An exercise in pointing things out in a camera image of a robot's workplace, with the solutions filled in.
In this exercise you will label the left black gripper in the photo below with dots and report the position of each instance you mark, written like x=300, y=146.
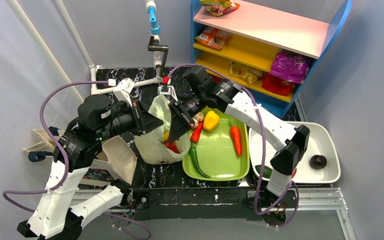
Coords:
x=137, y=117

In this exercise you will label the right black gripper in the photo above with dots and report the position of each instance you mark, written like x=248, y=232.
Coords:
x=179, y=115

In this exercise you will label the red strawberry fruit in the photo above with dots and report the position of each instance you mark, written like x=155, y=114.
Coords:
x=172, y=147

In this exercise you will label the translucent white plastic bag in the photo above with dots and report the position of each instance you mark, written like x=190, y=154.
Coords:
x=151, y=145

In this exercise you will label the beige canvas tote bag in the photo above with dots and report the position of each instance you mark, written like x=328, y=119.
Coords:
x=116, y=161

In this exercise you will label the yellow banana bunch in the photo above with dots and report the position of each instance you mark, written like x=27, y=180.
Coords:
x=166, y=136

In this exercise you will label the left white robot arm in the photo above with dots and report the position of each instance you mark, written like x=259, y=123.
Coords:
x=55, y=218

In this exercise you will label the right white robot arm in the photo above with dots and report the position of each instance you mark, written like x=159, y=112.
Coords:
x=237, y=101

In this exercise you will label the red snack bag left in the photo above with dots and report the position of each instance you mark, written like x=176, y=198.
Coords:
x=217, y=79

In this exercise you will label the red snack bag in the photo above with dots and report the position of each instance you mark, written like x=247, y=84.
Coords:
x=217, y=79
x=277, y=85

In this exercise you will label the yellow snack bag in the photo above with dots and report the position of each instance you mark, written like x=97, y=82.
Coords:
x=244, y=72

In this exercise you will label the orange snack bag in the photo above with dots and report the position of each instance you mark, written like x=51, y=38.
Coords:
x=213, y=37

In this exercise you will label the red snack bag right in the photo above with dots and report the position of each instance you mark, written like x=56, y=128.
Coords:
x=277, y=85

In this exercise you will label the purple snack bag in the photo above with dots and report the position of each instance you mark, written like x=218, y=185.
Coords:
x=291, y=66

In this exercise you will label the garlic bulb lower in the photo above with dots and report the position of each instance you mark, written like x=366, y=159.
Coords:
x=195, y=124

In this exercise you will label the garlic bulb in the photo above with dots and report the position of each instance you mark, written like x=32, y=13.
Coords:
x=199, y=117
x=195, y=124

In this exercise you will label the red chili pepper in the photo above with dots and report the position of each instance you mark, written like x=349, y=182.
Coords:
x=195, y=136

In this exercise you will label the garlic bulb upper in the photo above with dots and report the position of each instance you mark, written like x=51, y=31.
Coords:
x=199, y=117

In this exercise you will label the green chili pepper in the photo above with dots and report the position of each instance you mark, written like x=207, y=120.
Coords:
x=195, y=162

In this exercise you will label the yellow bell pepper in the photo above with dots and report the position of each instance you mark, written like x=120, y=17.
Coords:
x=211, y=121

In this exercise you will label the green plastic tray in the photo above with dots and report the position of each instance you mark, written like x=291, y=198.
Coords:
x=216, y=153

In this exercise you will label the orange carrot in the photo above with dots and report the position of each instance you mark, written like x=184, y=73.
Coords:
x=235, y=134

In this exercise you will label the dark green avocado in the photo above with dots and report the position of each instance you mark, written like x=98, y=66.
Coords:
x=267, y=171

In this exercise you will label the colourful shelf unit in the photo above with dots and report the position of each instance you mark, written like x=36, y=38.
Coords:
x=258, y=32

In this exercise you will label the red apple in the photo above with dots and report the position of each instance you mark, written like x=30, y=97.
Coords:
x=294, y=173

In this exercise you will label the dark mangosteen fruit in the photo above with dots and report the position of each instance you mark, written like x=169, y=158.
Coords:
x=318, y=162

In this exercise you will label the white plastic tray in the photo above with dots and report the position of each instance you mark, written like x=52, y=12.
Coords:
x=319, y=143

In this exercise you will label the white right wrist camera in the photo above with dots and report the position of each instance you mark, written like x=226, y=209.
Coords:
x=166, y=89

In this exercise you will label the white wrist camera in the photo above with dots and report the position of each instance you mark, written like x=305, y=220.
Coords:
x=122, y=90
x=166, y=89

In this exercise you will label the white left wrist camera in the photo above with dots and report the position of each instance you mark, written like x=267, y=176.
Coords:
x=122, y=90

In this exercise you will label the white pvc pipe frame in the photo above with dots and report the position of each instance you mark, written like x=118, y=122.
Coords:
x=160, y=52

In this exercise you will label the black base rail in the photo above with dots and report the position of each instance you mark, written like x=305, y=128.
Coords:
x=193, y=203

